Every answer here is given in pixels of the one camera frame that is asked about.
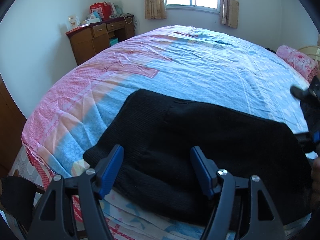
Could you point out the brown wooden desk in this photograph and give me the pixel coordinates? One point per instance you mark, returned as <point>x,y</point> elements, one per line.
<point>90,40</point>

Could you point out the left beige curtain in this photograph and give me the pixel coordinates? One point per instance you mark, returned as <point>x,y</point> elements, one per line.
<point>155,10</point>

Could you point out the right beige curtain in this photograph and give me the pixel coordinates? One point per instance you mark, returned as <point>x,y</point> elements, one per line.
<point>229,13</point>

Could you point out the white tissue box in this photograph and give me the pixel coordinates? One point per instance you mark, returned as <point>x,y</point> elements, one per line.
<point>92,19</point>

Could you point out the pink floral folded blanket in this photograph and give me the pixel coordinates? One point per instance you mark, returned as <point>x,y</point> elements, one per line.
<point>302,63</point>

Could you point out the blue pink patterned bedspread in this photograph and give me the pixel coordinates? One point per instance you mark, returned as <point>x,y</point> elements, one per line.
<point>183,62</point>

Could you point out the red gift bag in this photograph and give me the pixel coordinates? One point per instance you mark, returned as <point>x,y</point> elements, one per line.
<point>103,10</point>

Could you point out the beige curtain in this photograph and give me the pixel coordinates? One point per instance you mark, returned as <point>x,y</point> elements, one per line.
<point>155,10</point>
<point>229,13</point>

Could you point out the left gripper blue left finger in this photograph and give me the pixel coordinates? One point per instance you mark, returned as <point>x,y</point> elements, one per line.
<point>54,217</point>

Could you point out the white floral box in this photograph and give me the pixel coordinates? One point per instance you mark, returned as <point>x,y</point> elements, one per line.
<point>73,21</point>

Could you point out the cream wooden headboard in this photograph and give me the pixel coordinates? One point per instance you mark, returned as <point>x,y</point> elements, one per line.
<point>312,52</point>

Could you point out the teal box under desk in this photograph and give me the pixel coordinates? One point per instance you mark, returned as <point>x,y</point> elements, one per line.
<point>113,41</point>

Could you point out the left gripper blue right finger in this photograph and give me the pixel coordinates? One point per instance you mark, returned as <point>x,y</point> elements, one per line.
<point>241,205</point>

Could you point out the brown wooden door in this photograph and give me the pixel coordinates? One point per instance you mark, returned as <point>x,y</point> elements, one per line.
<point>12,122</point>

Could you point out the black pants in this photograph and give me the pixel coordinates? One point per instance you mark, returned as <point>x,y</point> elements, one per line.
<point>174,147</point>

